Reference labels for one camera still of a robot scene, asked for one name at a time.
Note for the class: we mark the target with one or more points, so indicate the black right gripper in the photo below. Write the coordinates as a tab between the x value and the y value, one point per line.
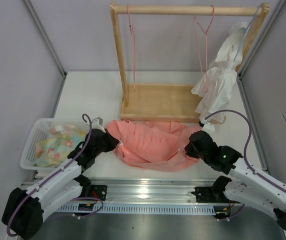
189	151

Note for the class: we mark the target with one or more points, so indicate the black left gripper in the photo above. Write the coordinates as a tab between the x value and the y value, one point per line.
112	142

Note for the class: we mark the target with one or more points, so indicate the pink pleated skirt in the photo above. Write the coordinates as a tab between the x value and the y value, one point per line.
158	146

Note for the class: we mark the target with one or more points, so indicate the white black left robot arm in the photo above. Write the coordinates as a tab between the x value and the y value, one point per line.
27	209

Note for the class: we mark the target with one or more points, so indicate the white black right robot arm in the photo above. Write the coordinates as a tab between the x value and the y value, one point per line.
241	182

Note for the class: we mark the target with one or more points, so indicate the white garment on hanger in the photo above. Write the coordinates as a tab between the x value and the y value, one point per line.
216	87

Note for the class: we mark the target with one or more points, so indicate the floral pastel garment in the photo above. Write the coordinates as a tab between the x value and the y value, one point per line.
53	151

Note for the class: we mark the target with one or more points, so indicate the white plastic laundry basket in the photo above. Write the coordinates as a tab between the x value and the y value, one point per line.
41	131

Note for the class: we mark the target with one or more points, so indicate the wooden clothes rack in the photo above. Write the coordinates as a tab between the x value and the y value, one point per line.
172	102

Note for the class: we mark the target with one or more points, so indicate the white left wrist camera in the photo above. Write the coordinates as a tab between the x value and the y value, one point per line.
96	124

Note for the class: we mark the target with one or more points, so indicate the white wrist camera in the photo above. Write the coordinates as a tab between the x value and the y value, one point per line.
96	124
207	127

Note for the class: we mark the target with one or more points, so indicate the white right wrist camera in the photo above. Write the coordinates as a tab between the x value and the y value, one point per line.
207	127

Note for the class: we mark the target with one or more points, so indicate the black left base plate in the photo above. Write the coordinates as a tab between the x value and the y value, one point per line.
91	190

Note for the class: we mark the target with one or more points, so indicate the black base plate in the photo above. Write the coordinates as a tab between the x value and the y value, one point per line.
91	190
208	193

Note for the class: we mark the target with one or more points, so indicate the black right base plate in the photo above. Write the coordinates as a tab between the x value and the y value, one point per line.
208	193

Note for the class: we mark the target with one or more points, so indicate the aluminium mounting rail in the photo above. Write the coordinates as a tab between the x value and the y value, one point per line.
151	191

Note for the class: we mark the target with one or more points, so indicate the slotted white cable duct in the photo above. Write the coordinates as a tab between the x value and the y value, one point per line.
117	208

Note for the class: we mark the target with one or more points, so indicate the blue wire hanger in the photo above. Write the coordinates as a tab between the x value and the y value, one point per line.
244	34

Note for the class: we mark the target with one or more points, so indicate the left aluminium frame post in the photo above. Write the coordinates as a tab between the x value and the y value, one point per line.
43	35

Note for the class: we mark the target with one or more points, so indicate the aluminium frame post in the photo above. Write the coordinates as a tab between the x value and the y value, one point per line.
260	40
43	35

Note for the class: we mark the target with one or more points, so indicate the right aluminium frame post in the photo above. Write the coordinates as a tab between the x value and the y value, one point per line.
260	40

